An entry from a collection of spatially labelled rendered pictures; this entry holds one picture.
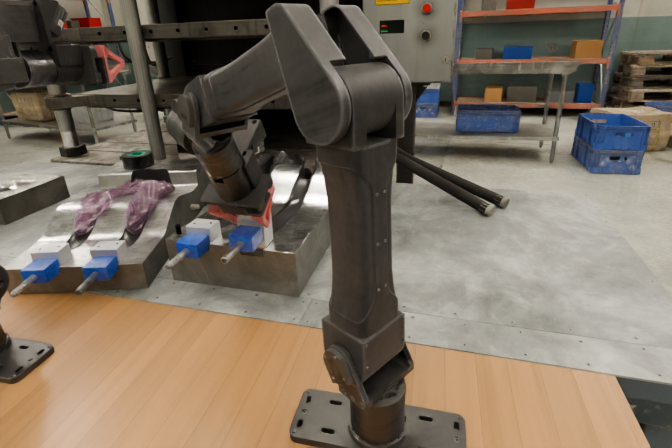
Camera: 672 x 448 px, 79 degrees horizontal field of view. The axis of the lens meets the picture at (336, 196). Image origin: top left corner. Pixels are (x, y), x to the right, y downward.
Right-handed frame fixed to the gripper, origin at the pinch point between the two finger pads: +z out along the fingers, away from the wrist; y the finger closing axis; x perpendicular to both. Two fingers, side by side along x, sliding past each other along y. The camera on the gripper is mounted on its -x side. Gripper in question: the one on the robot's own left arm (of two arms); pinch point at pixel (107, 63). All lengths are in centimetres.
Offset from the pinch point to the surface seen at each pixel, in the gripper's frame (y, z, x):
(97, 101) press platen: 71, 70, 17
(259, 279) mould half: -35, -14, 37
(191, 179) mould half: -1.8, 19.0, 30.4
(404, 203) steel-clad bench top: -57, 32, 39
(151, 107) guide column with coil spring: 42, 65, 18
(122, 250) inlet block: -8.5, -15.8, 33.0
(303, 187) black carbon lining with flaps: -35.4, 12.6, 28.7
